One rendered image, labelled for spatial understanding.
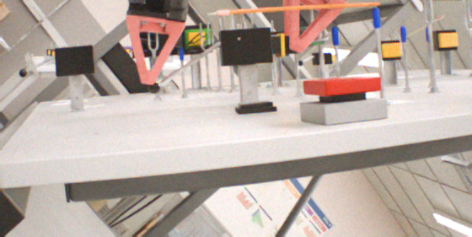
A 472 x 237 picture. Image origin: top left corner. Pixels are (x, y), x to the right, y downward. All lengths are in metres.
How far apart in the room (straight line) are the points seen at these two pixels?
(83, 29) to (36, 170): 7.87
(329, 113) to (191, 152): 0.12
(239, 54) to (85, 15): 7.58
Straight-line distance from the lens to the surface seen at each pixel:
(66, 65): 1.03
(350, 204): 9.75
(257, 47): 0.76
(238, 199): 9.02
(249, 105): 0.70
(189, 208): 1.74
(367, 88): 0.54
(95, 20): 8.33
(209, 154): 0.46
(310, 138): 0.48
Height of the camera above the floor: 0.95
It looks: 11 degrees up
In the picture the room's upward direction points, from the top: 49 degrees clockwise
